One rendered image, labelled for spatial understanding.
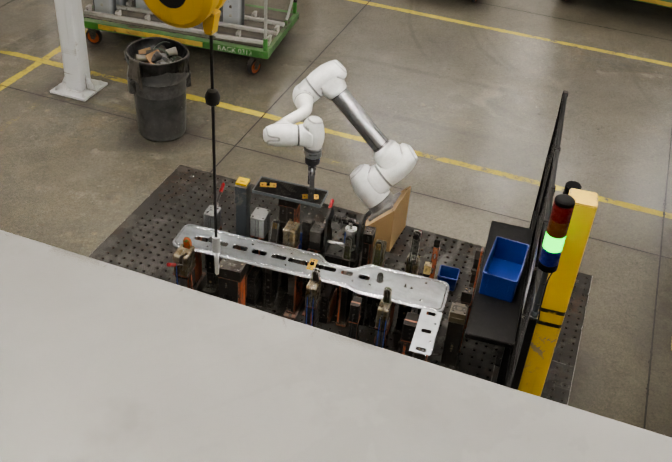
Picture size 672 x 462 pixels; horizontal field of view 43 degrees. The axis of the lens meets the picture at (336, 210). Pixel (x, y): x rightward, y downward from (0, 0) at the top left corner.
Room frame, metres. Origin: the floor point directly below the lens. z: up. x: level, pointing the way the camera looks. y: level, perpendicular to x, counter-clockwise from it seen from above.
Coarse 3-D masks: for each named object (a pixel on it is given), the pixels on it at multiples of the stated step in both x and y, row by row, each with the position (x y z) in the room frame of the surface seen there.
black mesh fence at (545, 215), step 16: (560, 112) 3.91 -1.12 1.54; (560, 128) 3.74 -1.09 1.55; (560, 144) 3.59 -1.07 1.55; (544, 176) 3.91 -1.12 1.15; (544, 192) 3.53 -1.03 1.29; (544, 208) 3.34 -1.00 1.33; (544, 224) 2.91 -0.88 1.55; (528, 272) 3.30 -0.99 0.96; (528, 304) 2.70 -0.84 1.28; (528, 320) 2.31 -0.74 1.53; (528, 336) 2.31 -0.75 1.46; (512, 352) 2.91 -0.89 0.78; (512, 368) 2.63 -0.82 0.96; (512, 384) 2.31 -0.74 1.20
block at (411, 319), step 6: (408, 312) 2.91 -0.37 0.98; (408, 318) 2.87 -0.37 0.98; (414, 318) 2.88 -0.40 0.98; (408, 324) 2.83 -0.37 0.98; (414, 324) 2.84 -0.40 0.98; (402, 330) 2.84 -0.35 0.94; (408, 330) 2.83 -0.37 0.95; (414, 330) 2.82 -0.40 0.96; (402, 336) 2.83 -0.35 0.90; (408, 336) 2.83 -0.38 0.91; (402, 342) 2.84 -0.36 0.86; (408, 342) 2.83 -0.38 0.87; (402, 348) 2.84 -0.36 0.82; (408, 348) 2.84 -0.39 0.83; (408, 354) 2.83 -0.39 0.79
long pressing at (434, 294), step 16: (192, 224) 3.42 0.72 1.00; (176, 240) 3.29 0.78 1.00; (192, 240) 3.30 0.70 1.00; (224, 240) 3.32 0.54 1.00; (240, 240) 3.33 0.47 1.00; (256, 240) 3.33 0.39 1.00; (224, 256) 3.20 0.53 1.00; (240, 256) 3.20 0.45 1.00; (256, 256) 3.21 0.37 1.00; (288, 256) 3.23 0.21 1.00; (304, 256) 3.24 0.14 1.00; (320, 256) 3.25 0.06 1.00; (288, 272) 3.11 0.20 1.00; (304, 272) 3.12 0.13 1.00; (320, 272) 3.13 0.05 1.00; (336, 272) 3.14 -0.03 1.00; (352, 272) 3.15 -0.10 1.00; (368, 272) 3.16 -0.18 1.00; (384, 272) 3.17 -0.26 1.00; (400, 272) 3.17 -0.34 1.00; (352, 288) 3.03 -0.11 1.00; (368, 288) 3.04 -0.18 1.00; (400, 288) 3.06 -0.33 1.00; (416, 288) 3.07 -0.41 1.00; (432, 288) 3.07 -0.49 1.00; (448, 288) 3.09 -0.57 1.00; (400, 304) 2.96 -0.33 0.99; (416, 304) 2.95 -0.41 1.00; (432, 304) 2.96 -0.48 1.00
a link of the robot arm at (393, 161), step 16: (336, 64) 4.09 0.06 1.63; (320, 80) 4.04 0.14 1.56; (336, 80) 4.04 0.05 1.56; (336, 96) 4.03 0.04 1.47; (352, 96) 4.06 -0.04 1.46; (352, 112) 4.00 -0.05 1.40; (368, 128) 3.98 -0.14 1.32; (368, 144) 3.97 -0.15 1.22; (384, 144) 3.95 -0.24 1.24; (400, 144) 4.00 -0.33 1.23; (384, 160) 3.90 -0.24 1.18; (400, 160) 3.90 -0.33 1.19; (416, 160) 3.94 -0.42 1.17; (384, 176) 3.87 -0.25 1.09; (400, 176) 3.88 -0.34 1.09
